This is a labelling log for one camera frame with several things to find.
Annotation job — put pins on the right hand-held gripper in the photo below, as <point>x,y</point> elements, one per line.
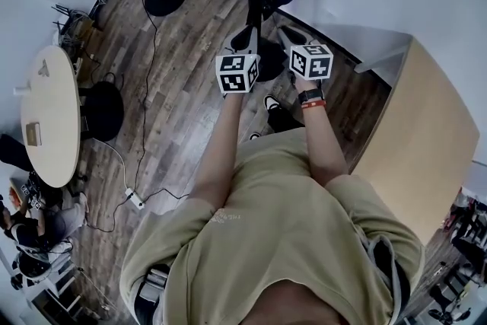
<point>312,62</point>

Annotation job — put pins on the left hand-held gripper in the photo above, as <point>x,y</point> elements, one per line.
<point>236,74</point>

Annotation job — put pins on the person's right forearm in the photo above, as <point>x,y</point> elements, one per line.
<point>323,141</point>

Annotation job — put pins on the person's left forearm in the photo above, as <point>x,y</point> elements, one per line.
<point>218,152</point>

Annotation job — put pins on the black wristwatch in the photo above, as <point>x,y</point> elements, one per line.
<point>311,96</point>

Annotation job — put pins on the red wristband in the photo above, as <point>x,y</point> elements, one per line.
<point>314,104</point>

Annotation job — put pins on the person's right shoe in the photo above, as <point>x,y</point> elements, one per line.
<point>272,102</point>

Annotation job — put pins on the person's shoe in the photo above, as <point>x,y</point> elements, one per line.
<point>272,102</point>
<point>255,136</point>

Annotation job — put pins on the person's black trouser leg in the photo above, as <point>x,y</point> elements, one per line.
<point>287,122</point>

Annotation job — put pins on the person's left shoe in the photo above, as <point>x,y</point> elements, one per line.
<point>255,136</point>

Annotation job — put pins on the square light wooden table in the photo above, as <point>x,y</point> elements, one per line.
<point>422,133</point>

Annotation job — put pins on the black round chair seat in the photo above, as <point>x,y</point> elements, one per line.
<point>102,112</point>

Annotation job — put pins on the person's beige shirt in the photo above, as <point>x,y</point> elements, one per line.
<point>281,209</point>

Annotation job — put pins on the brown cardboard boxes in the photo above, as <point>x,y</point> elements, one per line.
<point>83,34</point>

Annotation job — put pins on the white power strip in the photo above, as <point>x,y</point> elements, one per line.
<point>134,198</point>

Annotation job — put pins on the black router with antennas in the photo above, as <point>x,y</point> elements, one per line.
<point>62,17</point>

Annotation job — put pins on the round wooden table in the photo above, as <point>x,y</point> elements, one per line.
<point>49,116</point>

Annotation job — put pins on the small pale paper object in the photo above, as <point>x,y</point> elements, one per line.
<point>43,68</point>

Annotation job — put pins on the brown flat box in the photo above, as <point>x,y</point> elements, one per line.
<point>33,133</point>

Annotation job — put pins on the black office chair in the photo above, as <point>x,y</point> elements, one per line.
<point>15,154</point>
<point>451,300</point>

